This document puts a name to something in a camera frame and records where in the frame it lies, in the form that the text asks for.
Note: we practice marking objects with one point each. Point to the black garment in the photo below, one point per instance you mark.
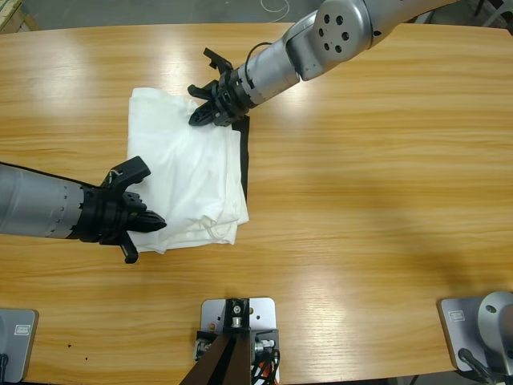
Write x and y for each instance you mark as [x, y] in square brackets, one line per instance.
[244, 160]

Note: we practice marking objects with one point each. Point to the white printed t-shirt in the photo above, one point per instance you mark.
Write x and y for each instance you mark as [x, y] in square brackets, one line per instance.
[168, 140]

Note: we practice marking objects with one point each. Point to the black clamp block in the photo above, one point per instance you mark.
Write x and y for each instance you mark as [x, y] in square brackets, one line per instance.
[269, 335]
[203, 343]

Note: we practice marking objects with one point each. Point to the dark camera post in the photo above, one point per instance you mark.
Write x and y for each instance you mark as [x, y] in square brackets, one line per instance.
[228, 361]

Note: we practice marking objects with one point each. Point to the wooden crate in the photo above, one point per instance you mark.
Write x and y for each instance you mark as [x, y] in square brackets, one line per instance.
[14, 14]

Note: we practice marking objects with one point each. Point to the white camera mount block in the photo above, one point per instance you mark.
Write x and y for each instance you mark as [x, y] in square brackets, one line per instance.
[264, 314]

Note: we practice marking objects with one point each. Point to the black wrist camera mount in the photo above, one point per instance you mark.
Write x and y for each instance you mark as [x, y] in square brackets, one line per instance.
[132, 168]
[218, 62]

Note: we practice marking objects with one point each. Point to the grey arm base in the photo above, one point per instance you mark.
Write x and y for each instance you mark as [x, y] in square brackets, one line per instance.
[461, 333]
[20, 353]

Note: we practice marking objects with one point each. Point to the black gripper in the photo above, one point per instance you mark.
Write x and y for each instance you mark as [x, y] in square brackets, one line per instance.
[234, 100]
[108, 216]

